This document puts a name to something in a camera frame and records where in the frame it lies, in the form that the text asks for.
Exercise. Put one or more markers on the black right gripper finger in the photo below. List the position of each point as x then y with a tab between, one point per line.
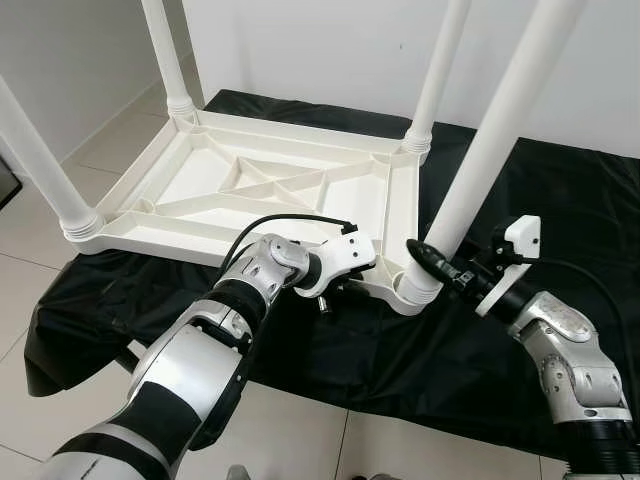
428	260

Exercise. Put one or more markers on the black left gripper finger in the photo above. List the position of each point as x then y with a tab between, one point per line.
350	287

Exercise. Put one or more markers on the white plastic table leg tube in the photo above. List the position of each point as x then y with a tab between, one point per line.
500	120
40	170
440	60
165	50

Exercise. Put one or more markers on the white plastic table top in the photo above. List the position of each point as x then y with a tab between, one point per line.
200	190

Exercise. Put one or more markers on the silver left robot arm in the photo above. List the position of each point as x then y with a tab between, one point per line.
190	370

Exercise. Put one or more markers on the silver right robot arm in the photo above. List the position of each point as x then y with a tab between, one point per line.
570	360

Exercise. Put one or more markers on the black table cloth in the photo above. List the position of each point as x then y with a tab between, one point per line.
450	350

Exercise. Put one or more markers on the grey right robot leg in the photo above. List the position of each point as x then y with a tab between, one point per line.
382	476

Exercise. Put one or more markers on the grey robot leg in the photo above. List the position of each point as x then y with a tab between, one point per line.
239	472
382	476

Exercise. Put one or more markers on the grey left robot leg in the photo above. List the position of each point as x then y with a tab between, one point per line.
239	472

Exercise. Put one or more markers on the black metal table leg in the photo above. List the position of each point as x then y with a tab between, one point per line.
126	356

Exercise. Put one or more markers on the steel pedal trash bin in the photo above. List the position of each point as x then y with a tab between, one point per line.
8	185

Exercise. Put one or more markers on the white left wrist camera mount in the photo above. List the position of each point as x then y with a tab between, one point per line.
345	255

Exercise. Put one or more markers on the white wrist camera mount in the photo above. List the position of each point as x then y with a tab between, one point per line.
520	240
345	255

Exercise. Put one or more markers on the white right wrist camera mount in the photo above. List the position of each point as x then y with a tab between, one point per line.
520	240

